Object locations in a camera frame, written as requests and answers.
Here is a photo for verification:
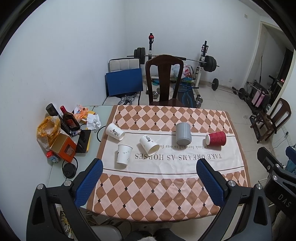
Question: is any checkered brown pink tablecloth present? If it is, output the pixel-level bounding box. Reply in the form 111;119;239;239
86;105;250;222

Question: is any small red blue carton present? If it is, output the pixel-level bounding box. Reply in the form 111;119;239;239
46;150;61;163

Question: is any red corrugated paper cup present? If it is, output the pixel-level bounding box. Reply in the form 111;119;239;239
205;131;227;147

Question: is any white barbell rack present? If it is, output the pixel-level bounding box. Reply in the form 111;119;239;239
146;34;208;101

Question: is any black round lid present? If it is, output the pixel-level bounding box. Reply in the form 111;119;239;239
62;157;78;179

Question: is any grey ribbed mug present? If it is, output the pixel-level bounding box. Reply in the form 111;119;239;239
176;123;192;146

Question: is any crumpled white tissue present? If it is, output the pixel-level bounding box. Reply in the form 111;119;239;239
86;113;101;131

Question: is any black pink equipment rack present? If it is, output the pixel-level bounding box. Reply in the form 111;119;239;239
245;75;285;115

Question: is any dark wine bottle red cap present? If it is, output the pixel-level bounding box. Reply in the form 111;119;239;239
60;105;80;132

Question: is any orange snack wrapper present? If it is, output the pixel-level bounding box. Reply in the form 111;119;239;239
74;105;95;123

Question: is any white paper cup middle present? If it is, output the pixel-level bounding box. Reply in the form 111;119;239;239
139;135;159;156

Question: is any chrome dumbbell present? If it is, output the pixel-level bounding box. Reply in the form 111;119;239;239
195;95;203;108

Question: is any red white plastic bag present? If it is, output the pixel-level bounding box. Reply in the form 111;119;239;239
171;64;193;79

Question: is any orange plastic bag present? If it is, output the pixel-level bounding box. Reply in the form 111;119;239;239
36;116;61;151

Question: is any blue folder board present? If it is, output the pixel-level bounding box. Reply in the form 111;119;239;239
105;68;143;96

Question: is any black cable on table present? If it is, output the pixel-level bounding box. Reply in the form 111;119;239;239
91;126;107;143

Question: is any white paper cup with birds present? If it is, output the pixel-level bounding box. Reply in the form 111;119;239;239
116;144;132;166

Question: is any barbell with black plates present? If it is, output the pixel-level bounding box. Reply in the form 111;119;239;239
127;47;219;72

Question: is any orange cardboard box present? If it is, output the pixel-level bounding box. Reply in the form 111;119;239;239
51;133;77;163

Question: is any white paper cup far left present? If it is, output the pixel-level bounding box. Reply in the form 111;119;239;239
105;123;125;141

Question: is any black and yellow case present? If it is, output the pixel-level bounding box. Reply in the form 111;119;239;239
76;130;91;153

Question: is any small barbell on floor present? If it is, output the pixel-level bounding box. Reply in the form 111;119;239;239
211;78;248;100

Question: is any pile of blue clothes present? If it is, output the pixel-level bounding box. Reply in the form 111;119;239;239
285;145;296;174

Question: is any dark wooden side chair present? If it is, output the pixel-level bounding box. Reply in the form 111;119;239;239
250;98;292;143

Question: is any black blue exercise mat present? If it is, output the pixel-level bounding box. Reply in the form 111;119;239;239
177;83;196;108

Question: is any black bottle box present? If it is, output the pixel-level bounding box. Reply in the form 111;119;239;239
45;103;73;137

